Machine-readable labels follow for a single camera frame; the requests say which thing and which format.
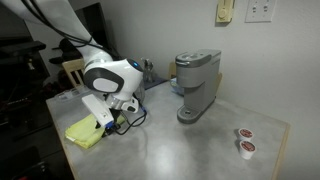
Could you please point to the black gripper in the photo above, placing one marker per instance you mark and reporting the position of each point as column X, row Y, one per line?
column 117, row 119

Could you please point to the yellow towel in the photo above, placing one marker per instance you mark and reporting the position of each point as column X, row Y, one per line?
column 84, row 132

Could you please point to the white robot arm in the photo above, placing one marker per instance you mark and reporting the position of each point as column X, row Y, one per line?
column 117, row 79

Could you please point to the clear plastic container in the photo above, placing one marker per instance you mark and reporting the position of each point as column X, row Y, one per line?
column 71, row 93

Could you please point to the dark blue mat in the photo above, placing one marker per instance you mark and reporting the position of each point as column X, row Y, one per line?
column 157, row 81

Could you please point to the wooden chair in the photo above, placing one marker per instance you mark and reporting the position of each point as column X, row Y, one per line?
column 74, row 70

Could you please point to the metal figurine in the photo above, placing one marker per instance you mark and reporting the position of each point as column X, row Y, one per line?
column 148, row 70

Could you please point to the grey coffee machine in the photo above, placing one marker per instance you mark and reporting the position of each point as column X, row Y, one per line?
column 197, row 73

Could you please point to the black monitor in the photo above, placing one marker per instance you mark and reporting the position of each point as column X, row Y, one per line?
column 92, row 18

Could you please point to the upper coffee pod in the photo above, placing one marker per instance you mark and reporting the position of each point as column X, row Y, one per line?
column 245, row 134

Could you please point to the coffee pod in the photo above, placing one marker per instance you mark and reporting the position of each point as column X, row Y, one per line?
column 245, row 134
column 246, row 149

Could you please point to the lower coffee pod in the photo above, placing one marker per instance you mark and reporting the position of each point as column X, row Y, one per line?
column 246, row 149

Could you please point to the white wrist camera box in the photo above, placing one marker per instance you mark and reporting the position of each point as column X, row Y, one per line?
column 101, row 112

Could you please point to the white wall switch plate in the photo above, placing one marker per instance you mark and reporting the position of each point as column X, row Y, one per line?
column 260, row 11

